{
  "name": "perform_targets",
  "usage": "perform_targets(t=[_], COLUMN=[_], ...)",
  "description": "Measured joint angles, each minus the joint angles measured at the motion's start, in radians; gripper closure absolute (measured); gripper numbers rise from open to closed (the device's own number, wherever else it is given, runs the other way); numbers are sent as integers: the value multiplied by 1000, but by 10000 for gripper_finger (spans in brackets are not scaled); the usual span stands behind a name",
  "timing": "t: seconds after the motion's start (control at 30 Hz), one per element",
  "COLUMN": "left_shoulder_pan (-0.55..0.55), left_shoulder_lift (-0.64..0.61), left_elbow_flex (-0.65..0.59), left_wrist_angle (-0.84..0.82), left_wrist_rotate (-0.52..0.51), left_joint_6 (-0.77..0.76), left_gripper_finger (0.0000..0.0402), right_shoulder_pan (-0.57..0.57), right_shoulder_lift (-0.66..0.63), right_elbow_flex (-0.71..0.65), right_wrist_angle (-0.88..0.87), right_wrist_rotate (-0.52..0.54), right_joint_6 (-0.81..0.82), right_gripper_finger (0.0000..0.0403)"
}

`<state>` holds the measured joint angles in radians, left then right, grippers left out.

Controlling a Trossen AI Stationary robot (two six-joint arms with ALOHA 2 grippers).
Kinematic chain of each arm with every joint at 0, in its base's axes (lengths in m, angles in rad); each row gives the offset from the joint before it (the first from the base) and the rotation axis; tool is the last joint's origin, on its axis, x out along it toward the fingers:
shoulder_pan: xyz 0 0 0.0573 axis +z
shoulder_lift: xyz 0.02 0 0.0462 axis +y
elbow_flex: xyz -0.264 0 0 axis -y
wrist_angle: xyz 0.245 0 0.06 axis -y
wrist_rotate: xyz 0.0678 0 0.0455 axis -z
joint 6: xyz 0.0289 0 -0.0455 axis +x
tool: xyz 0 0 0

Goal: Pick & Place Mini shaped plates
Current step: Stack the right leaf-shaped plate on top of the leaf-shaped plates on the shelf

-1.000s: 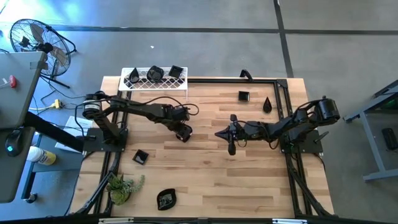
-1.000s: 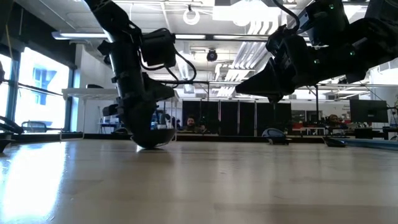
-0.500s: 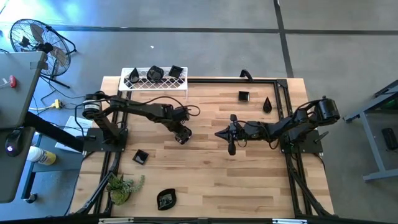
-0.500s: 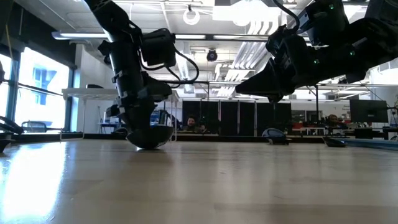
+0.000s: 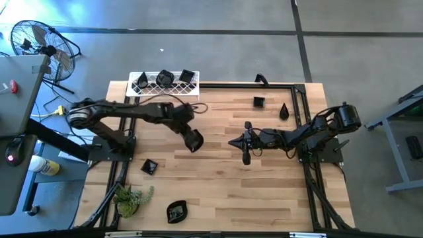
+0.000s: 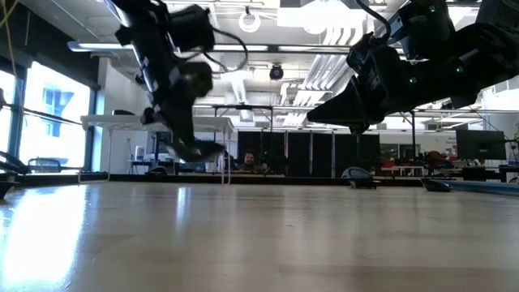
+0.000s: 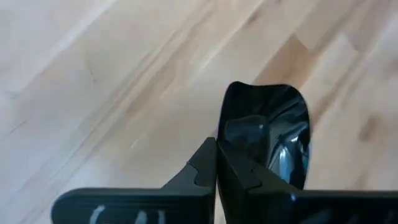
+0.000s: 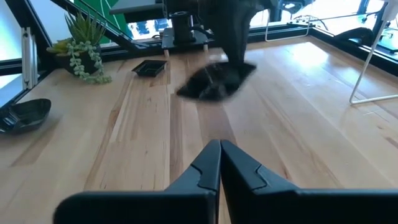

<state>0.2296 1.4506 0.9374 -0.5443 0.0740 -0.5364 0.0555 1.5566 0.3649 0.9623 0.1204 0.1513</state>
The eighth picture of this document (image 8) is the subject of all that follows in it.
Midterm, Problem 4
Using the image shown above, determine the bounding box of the green sign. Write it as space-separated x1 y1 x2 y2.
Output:
73 0 131 38

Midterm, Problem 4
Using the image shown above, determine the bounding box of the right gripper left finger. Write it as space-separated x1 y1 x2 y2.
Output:
167 139 221 191

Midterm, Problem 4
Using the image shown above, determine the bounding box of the black table clamp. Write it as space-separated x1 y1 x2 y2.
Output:
334 27 375 46

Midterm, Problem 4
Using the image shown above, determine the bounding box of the black square mini plate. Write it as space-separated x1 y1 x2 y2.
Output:
131 59 168 78

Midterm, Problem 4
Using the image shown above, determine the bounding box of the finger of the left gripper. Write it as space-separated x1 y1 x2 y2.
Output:
226 40 239 66
238 40 249 66

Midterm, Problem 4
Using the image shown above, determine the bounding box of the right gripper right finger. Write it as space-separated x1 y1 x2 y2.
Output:
221 139 300 191

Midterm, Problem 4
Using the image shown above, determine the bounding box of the white wire shelf rack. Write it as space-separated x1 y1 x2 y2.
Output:
265 0 398 105

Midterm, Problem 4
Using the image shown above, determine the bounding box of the potted green succulent plant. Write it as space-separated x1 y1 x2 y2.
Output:
46 11 113 85

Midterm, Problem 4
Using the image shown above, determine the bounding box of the black leaf-shaped mini plate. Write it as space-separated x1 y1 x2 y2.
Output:
0 98 52 135
176 60 257 102

